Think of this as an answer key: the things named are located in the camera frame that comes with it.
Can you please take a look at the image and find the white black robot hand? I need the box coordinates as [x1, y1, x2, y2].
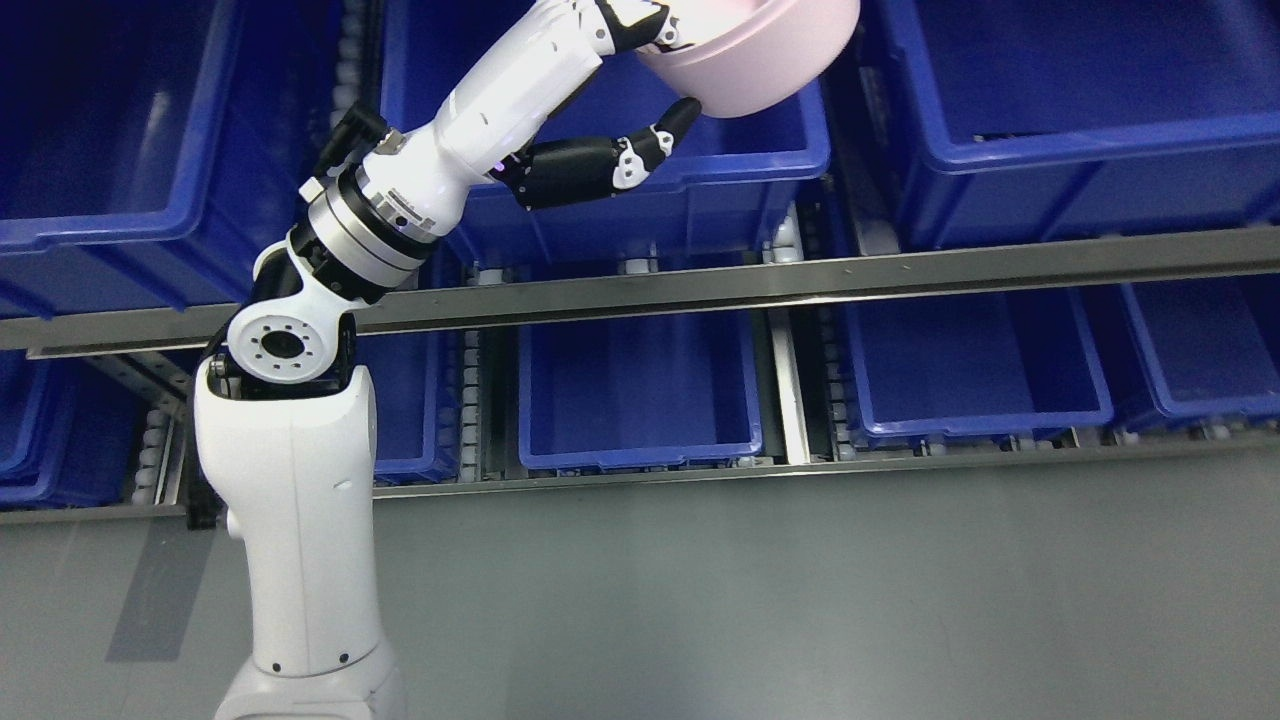
[364, 1, 701, 242]

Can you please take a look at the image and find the pink bowl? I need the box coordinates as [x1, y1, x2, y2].
[637, 1, 861, 119]

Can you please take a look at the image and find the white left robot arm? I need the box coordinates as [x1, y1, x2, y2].
[191, 101, 548, 719]

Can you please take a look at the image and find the lower middle blue bin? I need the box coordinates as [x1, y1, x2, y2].
[518, 311, 764, 471]

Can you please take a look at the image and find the upper left blue bin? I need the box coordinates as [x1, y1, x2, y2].
[1, 1, 344, 319]

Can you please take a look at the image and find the far left lower blue bin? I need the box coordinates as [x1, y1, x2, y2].
[3, 360, 148, 511]

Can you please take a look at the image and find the upper right blue bin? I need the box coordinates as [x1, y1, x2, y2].
[858, 1, 1279, 251]

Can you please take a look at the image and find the far right lower blue bin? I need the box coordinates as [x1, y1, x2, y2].
[1080, 274, 1279, 433]

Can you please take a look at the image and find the steel shelf rail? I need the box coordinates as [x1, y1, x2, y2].
[0, 225, 1280, 361]

